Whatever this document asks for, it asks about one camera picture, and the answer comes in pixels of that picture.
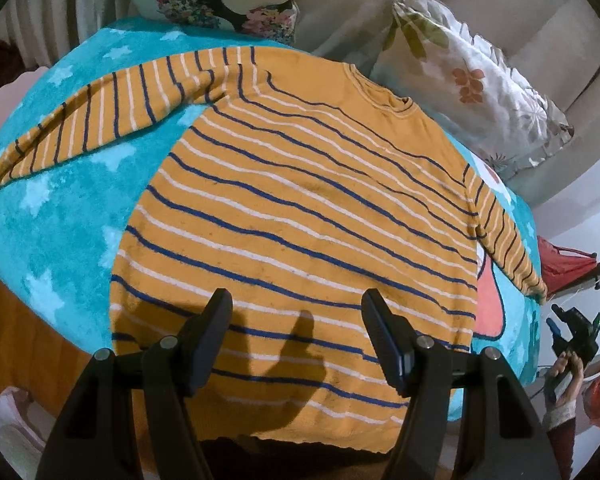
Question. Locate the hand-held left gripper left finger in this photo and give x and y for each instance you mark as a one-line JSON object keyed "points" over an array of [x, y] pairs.
{"points": [[219, 322]]}

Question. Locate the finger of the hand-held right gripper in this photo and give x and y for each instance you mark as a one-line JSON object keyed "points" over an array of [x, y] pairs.
{"points": [[556, 327]]}

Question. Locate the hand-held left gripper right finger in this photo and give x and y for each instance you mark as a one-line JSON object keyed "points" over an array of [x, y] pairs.
{"points": [[397, 360]]}

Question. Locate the yellow striped sweater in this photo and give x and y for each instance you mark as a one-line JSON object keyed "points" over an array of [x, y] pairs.
{"points": [[300, 220]]}

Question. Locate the person's right forearm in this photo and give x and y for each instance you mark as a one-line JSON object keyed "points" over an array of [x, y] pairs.
{"points": [[560, 435]]}

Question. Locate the person's right hand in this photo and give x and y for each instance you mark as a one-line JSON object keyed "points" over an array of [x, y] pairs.
{"points": [[570, 370]]}

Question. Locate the teal star cartoon blanket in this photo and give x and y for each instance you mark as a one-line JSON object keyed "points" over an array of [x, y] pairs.
{"points": [[55, 240]]}

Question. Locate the white leaf print pillow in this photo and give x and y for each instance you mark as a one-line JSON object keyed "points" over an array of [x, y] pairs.
{"points": [[475, 85]]}

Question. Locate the pale pink cloth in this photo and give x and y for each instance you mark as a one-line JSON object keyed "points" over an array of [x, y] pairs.
{"points": [[10, 87]]}

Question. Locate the beige sofa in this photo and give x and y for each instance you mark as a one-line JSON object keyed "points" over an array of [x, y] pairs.
{"points": [[510, 5]]}

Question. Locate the dark red cloth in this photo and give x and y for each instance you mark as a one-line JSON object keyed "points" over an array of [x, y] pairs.
{"points": [[0, 67]]}

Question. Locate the beige pleated curtain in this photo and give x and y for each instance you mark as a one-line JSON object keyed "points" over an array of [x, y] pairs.
{"points": [[55, 5]]}

